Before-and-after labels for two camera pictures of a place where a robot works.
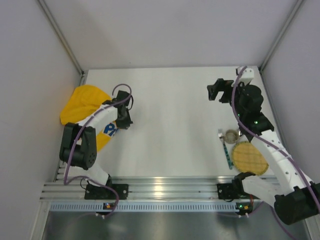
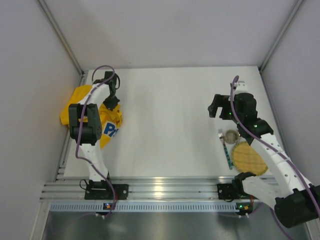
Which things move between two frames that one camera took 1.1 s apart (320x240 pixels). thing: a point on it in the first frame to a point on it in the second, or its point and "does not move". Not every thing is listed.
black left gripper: [125, 119] to [111, 102]
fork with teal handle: [220, 133] does not move
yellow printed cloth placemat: [82, 100] does not move
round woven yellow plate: [247, 157] does not move
